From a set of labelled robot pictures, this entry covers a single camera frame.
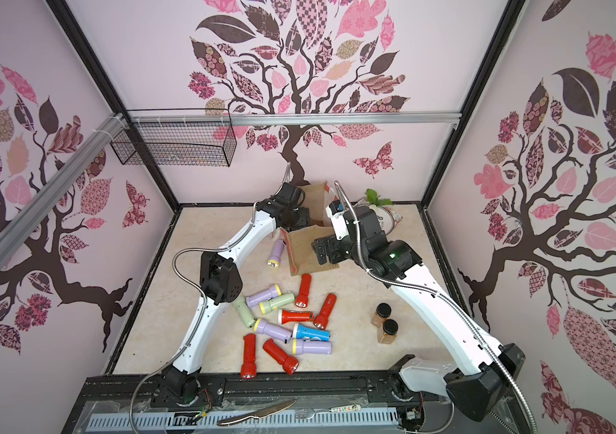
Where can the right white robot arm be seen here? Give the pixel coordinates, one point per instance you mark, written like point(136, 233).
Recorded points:
point(483, 371)

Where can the light green flashlight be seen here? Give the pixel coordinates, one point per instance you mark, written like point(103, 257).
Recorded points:
point(244, 312)
point(272, 304)

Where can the blue flashlight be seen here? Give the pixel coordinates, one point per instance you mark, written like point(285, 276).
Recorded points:
point(300, 331)

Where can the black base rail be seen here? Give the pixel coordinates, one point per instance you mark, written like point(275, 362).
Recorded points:
point(216, 389)

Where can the brown jute tote bag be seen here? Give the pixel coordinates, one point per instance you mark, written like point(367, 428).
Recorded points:
point(302, 258)

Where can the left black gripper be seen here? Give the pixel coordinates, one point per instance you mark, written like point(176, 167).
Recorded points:
point(303, 218)

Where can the butter knife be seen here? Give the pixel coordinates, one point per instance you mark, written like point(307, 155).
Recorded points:
point(257, 415)

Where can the light green flashlight left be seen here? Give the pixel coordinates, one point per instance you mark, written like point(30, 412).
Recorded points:
point(244, 312)

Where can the light green flashlight middle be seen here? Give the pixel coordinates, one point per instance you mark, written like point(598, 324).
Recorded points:
point(272, 304)

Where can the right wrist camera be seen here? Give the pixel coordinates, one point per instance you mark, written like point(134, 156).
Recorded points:
point(335, 211)

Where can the purple flashlight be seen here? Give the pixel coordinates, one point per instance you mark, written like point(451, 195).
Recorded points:
point(262, 327)
point(275, 258)
point(302, 346)
point(272, 292)

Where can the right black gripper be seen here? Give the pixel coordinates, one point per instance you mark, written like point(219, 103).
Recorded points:
point(327, 250)

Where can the diagonal aluminium rail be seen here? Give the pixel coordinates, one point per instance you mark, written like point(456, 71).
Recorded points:
point(19, 229)

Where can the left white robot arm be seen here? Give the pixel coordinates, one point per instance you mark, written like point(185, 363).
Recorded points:
point(220, 283)

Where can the spice jar black lid rear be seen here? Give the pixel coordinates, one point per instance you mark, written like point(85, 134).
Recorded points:
point(382, 313)

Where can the white toy radish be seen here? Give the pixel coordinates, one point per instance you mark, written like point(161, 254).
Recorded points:
point(373, 198)

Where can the red flashlight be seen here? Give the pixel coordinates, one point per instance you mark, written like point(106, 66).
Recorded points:
point(322, 320)
point(302, 300)
point(293, 316)
point(249, 367)
point(288, 363)

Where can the black wire basket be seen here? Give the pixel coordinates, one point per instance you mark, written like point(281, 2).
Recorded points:
point(168, 137)

